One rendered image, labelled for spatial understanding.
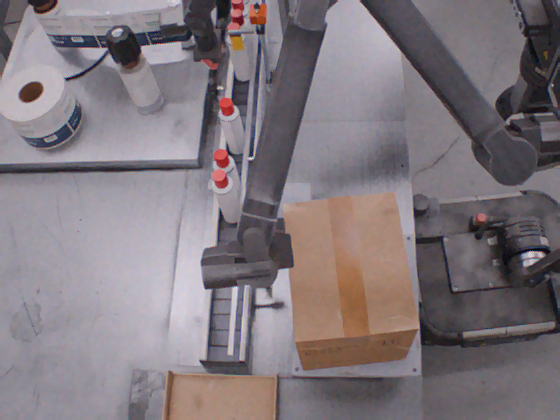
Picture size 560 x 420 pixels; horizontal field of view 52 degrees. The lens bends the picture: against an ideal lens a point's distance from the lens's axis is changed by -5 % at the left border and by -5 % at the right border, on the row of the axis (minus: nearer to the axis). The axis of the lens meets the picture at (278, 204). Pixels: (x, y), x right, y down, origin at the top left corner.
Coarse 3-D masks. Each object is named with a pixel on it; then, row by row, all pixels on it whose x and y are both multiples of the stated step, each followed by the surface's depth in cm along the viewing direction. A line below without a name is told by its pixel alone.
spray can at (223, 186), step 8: (216, 176) 136; (224, 176) 135; (216, 184) 137; (224, 184) 137; (232, 184) 139; (216, 192) 139; (224, 192) 138; (232, 192) 140; (224, 200) 141; (232, 200) 143; (224, 208) 145; (232, 208) 146; (224, 216) 150; (232, 216) 149
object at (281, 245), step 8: (288, 232) 108; (272, 240) 108; (280, 240) 108; (288, 240) 108; (272, 248) 104; (280, 248) 108; (288, 248) 108; (280, 256) 108; (288, 256) 108; (280, 264) 109; (288, 264) 109
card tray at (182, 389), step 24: (168, 384) 138; (192, 384) 139; (216, 384) 139; (240, 384) 138; (264, 384) 138; (168, 408) 137; (192, 408) 137; (216, 408) 136; (240, 408) 136; (264, 408) 135
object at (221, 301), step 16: (256, 64) 176; (256, 80) 173; (240, 96) 171; (256, 96) 171; (240, 112) 168; (256, 112) 172; (240, 160) 161; (240, 176) 159; (224, 224) 153; (224, 240) 151; (224, 288) 145; (240, 288) 144; (224, 304) 143; (240, 304) 143; (224, 320) 141; (240, 320) 141; (224, 336) 139; (240, 336) 139; (208, 352) 138; (224, 352) 138
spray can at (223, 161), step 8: (216, 152) 139; (224, 152) 138; (216, 160) 138; (224, 160) 138; (232, 160) 142; (216, 168) 141; (224, 168) 141; (232, 168) 141; (232, 176) 144; (240, 184) 151
